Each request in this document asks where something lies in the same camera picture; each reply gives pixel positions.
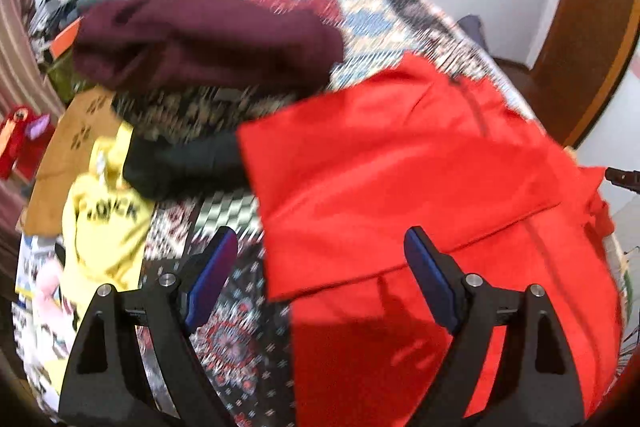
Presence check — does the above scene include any red garment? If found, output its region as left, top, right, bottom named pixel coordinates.
left=239, top=54, right=622, bottom=426

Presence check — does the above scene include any brown cardboard box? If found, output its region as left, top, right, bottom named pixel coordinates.
left=23, top=87, right=122, bottom=237

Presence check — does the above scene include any black garment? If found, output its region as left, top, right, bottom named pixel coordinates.
left=122, top=130, right=250, bottom=202

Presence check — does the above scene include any striped curtain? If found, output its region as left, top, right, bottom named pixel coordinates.
left=0, top=0, right=65, bottom=121

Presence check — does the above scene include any patchwork patterned bedspread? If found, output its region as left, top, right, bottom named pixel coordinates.
left=134, top=0, right=632, bottom=427

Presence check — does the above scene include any maroon garment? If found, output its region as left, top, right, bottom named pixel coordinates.
left=73, top=0, right=345, bottom=95

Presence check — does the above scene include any dark patterned garment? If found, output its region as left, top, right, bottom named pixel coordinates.
left=112, top=87, right=298, bottom=143

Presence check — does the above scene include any dark blue bag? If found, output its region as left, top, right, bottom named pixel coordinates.
left=457, top=14, right=489, bottom=52

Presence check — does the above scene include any yellow fleece garment with letters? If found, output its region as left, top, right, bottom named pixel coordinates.
left=61, top=124, right=154, bottom=319

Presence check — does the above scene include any brown wooden door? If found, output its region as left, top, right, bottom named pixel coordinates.
left=497, top=0, right=639, bottom=146

